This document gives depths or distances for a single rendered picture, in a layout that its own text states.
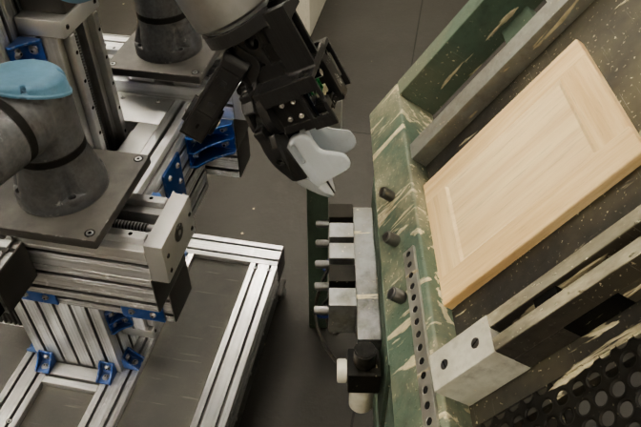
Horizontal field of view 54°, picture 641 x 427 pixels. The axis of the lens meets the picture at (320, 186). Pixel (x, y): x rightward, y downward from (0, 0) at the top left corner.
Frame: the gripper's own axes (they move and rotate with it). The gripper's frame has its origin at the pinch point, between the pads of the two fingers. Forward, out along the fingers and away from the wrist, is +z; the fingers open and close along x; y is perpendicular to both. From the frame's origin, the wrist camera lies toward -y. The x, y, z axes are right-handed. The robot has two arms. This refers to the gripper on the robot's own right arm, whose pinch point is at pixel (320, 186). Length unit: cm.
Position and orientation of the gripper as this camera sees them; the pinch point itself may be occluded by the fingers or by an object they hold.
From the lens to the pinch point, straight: 65.9
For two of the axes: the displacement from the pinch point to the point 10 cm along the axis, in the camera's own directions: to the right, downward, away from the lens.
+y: 8.7, -2.4, -4.4
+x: 1.9, -6.5, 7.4
